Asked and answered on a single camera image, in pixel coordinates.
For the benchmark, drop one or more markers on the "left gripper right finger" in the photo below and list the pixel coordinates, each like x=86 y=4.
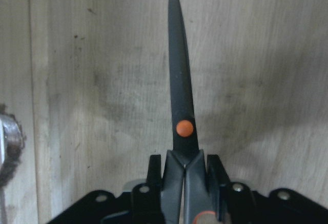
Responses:
x=235 y=202

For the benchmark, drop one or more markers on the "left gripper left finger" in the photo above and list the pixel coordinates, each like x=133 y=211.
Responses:
x=141 y=205

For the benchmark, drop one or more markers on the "grey orange scissors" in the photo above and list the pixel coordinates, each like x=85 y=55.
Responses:
x=185 y=187

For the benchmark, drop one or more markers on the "dark wooden drawer box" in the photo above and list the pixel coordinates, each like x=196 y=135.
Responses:
x=88 y=80

